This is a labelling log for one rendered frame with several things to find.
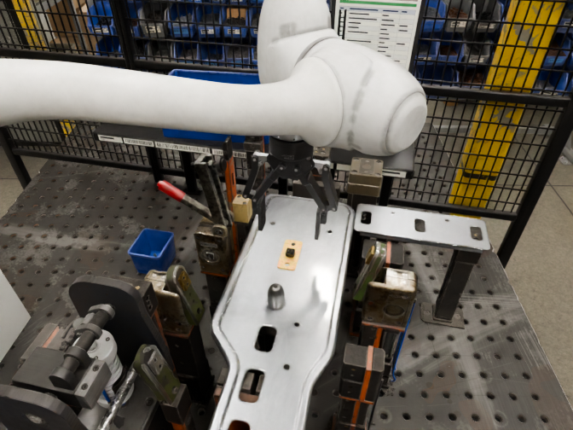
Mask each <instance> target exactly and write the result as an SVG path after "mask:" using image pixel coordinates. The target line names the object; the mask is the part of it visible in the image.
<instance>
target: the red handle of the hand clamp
mask: <svg viewBox="0 0 573 430"><path fill-rule="evenodd" d="M157 186H159V187H158V189H159V190H160V191H162V192H164V193H165V194H167V195H169V196H170V197H171V198H173V199H175V200H177V201H178V202H181V203H182V204H184V205H186V206H188V207H189V208H191V209H193V210H194V211H196V212H197V213H199V214H200V215H202V216H204V217H205V218H207V219H209V220H211V221H212V222H213V220H212V217H211V213H210V210H209V208H207V207H206V206H204V205H202V204H200V203H199V202H198V201H196V200H194V199H193V198H191V197H190V196H188V195H186V193H184V192H183V191H181V190H180V189H178V188H177V187H175V186H173V185H172V184H170V183H168V182H167V181H165V180H163V181H159V182H158V184H157Z"/></svg>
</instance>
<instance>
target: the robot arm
mask: <svg viewBox="0 0 573 430"><path fill-rule="evenodd" d="M258 74H259V80H260V84H225V83H218V82H211V81H205V80H198V79H192V78H181V77H175V76H169V75H163V74H157V73H145V72H138V71H132V70H126V69H120V68H114V67H103V66H96V65H90V64H82V63H74V62H65V61H40V60H19V59H0V127H2V126H5V125H12V124H17V123H22V122H28V121H35V120H48V119H69V120H83V121H94V122H102V123H112V124H121V125H137V126H146V127H154V128H163V129H172V130H181V131H198V132H206V133H216V134H225V135H237V136H269V153H268V154H263V153H261V151H260V150H258V149H257V150H255V152H254V154H253V156H252V169H251V172H250V174H249V177H248V179H247V182H246V186H245V189H244V192H243V195H242V197H243V198H245V199H247V198H249V199H251V200H252V207H253V213H254V214H257V215H258V230H259V231H263V227H264V225H265V223H266V214H265V195H264V193H265V192H266V191H267V189H268V188H269V187H270V186H271V184H272V183H273V182H274V181H275V180H276V179H277V178H278V177H281V178H282V179H292V180H295V181H298V180H300V182H301V184H303V186H305V187H306V189H307V190H308V191H309V193H310V195H311V196H312V198H313V200H314V201H315V203H316V205H318V208H317V211H316V220H315V240H319V235H320V232H321V225H322V224H326V222H327V213H328V211H333V212H336V211H337V210H338V205H339V198H338V196H337V192H336V189H335V186H334V182H333V177H332V174H331V171H330V168H331V160H330V159H325V160H324V161H323V160H316V159H315V156H314V147H330V148H342V149H346V150H350V151H351V150H353V149H355V150H357V151H359V152H361V153H363V154H370V155H376V156H389V155H394V154H397V153H399V152H401V151H403V150H404V149H406V148H408V147H409V146H410V145H411V144H412V143H413V142H414V141H415V139H416V138H417V137H418V135H419V134H420V132H421V130H422V128H423V126H424V124H425V120H426V115H427V106H426V97H425V92H424V91H423V89H422V87H421V85H420V84H419V82H418V81H417V80H416V78H415V77H414V76H413V75H412V74H411V73H410V72H409V71H408V70H407V69H405V68H404V67H403V66H401V65H400V64H399V63H397V62H395V61H393V60H392V59H390V58H389V57H387V56H385V55H382V54H380V53H379V52H377V51H375V50H373V49H370V48H368V47H365V46H362V45H360V44H357V43H352V42H347V41H344V40H343V39H341V38H340V37H339V36H338V34H337V33H336V32H335V31H334V30H333V29H332V27H331V15H330V12H329V9H328V6H327V2H326V0H264V1H263V7H262V10H261V14H260V18H259V24H258ZM264 161H267V162H268V163H269V165H270V166H271V167H272V171H271V172H270V174H269V175H268V176H267V177H266V178H265V179H264V180H263V182H262V183H261V184H260V186H259V187H258V189H256V191H255V190H253V189H252V187H253V185H254V183H255V180H256V177H257V174H258V171H259V168H260V166H262V165H263V163H264ZM314 167H316V168H317V170H318V172H319V174H321V179H322V182H323V185H324V188H325V191H326V194H327V198H326V196H325V195H324V194H323V192H322V191H321V188H320V187H319V185H318V183H317V182H316V180H315V179H314V177H313V174H312V171H311V170H312V169H313V168H314Z"/></svg>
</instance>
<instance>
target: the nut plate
mask: <svg viewBox="0 0 573 430"><path fill-rule="evenodd" d="M293 242H294V243H295V244H296V245H295V246H292V245H291V244H292V243H293ZM302 246H303V243H302V242H301V241H294V240H286V241H285V244H284V247H283V249H282V252H281V256H280V259H279V262H278V265H277V267H278V268H279V269H283V270H296V267H297V263H298V258H299V255H300V252H301V249H302ZM290 248H291V249H292V252H291V253H289V252H288V250H289V249H290ZM285 264H289V266H285Z"/></svg>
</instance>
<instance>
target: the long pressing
mask: <svg viewBox="0 0 573 430"><path fill-rule="evenodd" d="M317 208H318V205H317V204H316V203H315V201H314V200H313V199H310V198H303V197H297V196H290V195H277V194H269V195H266V196H265V214H266V223H265V225H264V227H263V231H259V230H258V215H257V214H256V216H255V218H254V220H253V222H252V226H251V228H250V230H249V232H248V234H247V237H246V240H245V242H244V244H243V247H242V248H241V250H240V254H239V256H238V258H237V260H236V262H235V265H234V268H233V270H232V272H231V275H230V277H229V280H228V282H227V284H226V287H225V289H224V291H223V294H222V297H221V299H220V300H219V303H218V305H217V308H216V310H215V312H214V315H213V317H212V320H211V324H210V330H211V337H212V339H213V340H214V342H215V344H216V345H217V348H218V349H219V351H220V352H221V353H222V355H223V357H224V359H225V361H226V363H227V365H228V367H229V369H228V373H227V376H226V379H225V382H224V384H223V389H222V391H221V393H220V396H219V399H218V401H217V406H216V408H215V410H214V413H213V416H212V418H211V423H210V426H209V427H208V430H229V426H230V424H231V423H232V422H233V421H242V422H245V423H247V424H248V425H249V427H250V430H305V427H306V422H307V417H308V413H309V407H310V399H311V394H312V391H313V388H314V385H315V383H316V382H317V380H318V379H319V378H320V376H321V374H322V373H323V372H324V370H325V369H326V367H327V366H328V365H329V364H330V362H331V361H332V359H333V356H334V353H335V348H336V342H337V336H338V331H339V319H340V314H341V308H342V303H343V297H344V286H345V280H346V274H347V269H348V263H349V256H350V246H351V241H352V235H353V229H354V222H355V217H356V213H355V211H354V209H353V208H352V207H351V206H349V205H347V204H345V203H340V202H339V205H338V210H337V211H336V212H333V211H328V213H327V222H326V224H322V225H321V232H320V235H319V240H315V220H316V211H317ZM272 222H274V223H275V224H270V223H272ZM329 230H331V231H332V233H328V231H329ZM286 240H294V241H301V242H302V243H303V246H302V249H301V252H300V255H299V258H298V263H297V267H296V270H283V269H279V268H278V267H277V265H278V262H279V259H280V256H281V252H282V249H283V247H284V244H285V241H286ZM273 283H279V284H280V285H281V286H282V287H283V289H284V292H285V305H284V307H283V308H281V309H279V310H272V309H270V308H269V307H268V289H269V287H270V285H272V284H273ZM294 323H299V326H297V327H296V326H295V325H294ZM262 327H270V328H274V329H275V330H276V335H275V341H274V344H273V347H272V350H271V351H269V352H262V351H258V350H257V349H256V348H255V345H256V342H257V338H258V334H259V331H260V328H262ZM286 364H287V365H289V366H290V368H289V369H284V366H285V365H286ZM250 369H255V370H259V371H262V372H263V373H264V378H263V384H262V387H261V390H260V393H259V396H258V400H257V402H255V403H248V402H244V401H241V400H240V391H241V388H242V386H243V382H244V379H245V377H246V372H247V371H248V370H250Z"/></svg>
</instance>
